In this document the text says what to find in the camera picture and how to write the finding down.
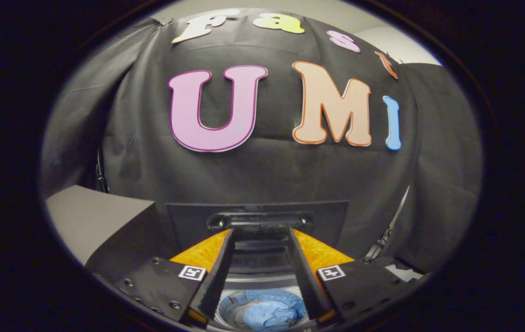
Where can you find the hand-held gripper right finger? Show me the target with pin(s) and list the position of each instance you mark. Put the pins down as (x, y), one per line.
(306, 276)

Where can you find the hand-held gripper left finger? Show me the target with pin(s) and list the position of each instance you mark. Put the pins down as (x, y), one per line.
(214, 281)

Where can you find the light blue garment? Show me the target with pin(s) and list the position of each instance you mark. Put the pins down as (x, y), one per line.
(267, 316)

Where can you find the dark washing machine lid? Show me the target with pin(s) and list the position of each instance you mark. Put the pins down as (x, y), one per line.
(188, 221)

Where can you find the black box with white label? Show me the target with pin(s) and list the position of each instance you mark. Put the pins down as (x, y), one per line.
(405, 269)

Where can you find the black backdrop cloth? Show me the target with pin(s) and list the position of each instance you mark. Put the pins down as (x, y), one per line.
(267, 170)

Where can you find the beige and dark cabinet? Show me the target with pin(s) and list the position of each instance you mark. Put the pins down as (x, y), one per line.
(91, 216)

